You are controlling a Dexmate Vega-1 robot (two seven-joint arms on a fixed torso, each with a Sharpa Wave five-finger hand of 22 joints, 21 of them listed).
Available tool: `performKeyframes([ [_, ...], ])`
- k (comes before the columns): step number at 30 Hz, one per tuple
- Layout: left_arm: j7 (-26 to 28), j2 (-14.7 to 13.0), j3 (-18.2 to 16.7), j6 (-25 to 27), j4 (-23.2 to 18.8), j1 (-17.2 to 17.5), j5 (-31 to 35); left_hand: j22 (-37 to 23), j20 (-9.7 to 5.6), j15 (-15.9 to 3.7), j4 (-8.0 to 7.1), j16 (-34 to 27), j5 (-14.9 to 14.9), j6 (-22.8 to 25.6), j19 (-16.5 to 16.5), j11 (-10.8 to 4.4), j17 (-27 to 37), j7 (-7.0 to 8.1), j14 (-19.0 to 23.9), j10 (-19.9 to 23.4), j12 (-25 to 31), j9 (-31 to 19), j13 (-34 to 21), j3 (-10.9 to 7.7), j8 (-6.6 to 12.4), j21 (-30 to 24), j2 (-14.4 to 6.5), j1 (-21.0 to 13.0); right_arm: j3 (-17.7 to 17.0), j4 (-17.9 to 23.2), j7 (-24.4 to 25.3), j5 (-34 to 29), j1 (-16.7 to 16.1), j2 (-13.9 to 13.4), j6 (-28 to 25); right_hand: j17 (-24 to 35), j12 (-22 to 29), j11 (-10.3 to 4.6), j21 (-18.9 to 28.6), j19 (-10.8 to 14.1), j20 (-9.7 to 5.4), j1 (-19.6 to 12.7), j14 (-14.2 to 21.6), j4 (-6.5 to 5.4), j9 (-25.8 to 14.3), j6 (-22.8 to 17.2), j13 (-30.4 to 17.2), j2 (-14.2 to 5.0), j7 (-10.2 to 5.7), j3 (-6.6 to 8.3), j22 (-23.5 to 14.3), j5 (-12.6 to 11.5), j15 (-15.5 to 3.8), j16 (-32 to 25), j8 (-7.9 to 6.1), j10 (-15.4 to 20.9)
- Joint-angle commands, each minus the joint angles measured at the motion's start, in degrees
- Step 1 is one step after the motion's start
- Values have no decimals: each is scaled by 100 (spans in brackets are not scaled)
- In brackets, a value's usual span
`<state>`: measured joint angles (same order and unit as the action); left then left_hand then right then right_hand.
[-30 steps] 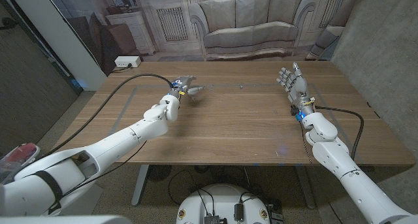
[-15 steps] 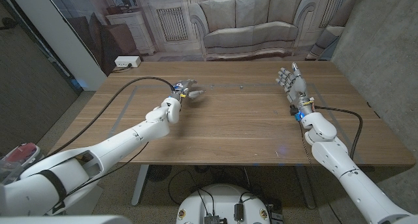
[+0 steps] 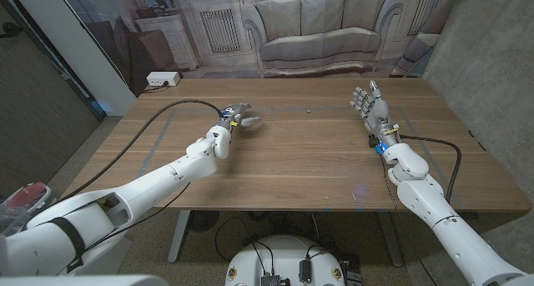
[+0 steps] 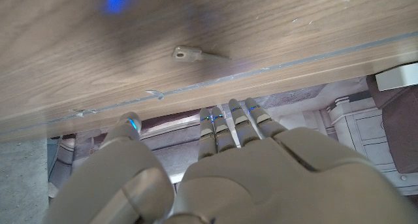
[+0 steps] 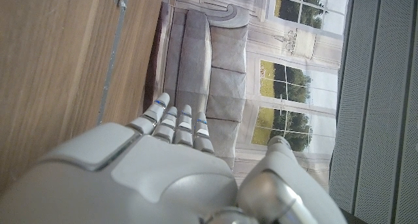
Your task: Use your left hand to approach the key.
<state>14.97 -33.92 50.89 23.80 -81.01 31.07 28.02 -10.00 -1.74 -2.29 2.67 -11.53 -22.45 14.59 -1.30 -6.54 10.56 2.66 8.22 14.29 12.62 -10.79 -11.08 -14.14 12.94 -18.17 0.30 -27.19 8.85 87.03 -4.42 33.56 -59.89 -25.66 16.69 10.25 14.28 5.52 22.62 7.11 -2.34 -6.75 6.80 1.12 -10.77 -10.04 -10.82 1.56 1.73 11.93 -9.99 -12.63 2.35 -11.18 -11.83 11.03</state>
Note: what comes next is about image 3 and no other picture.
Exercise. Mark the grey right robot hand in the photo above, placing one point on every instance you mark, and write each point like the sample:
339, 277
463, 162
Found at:
377, 113

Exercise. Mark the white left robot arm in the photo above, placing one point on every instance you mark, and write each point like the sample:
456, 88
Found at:
167, 177

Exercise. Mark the grey table leg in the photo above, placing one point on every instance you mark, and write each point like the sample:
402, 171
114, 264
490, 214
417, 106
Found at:
178, 236
390, 240

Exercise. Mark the white power strip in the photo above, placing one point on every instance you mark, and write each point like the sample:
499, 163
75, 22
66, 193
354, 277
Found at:
162, 78

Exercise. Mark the white wall panel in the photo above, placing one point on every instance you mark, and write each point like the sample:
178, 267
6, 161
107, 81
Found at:
83, 52

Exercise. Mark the white robot torso base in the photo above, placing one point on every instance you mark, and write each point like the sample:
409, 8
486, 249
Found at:
283, 257

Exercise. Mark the clear box with red contents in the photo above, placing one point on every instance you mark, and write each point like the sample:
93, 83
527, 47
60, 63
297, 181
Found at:
29, 194

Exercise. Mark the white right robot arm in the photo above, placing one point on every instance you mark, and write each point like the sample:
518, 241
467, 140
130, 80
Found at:
429, 202

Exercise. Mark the black adapter on torso base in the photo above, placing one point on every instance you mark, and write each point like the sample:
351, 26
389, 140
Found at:
304, 270

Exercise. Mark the printed living room backdrop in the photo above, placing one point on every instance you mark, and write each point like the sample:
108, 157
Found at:
317, 27

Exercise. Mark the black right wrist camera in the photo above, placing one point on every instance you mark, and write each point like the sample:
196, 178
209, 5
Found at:
374, 142

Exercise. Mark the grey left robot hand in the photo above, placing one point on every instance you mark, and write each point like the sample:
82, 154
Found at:
238, 114

